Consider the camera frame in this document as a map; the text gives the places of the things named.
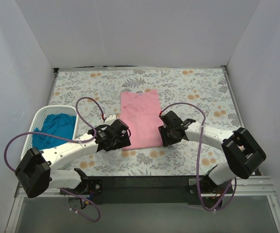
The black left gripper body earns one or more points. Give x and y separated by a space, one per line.
120 142

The floral patterned table cloth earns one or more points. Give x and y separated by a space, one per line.
200 94

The blue t shirt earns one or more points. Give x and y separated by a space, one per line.
61 125

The white plastic laundry basket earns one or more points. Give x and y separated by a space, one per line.
40 117

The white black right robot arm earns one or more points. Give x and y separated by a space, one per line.
214 137

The pink t shirt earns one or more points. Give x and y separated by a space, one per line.
140 111

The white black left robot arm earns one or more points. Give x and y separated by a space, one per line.
40 170

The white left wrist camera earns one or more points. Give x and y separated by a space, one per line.
110 119

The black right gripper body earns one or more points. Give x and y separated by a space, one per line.
166 137

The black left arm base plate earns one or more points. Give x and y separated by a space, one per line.
87 187

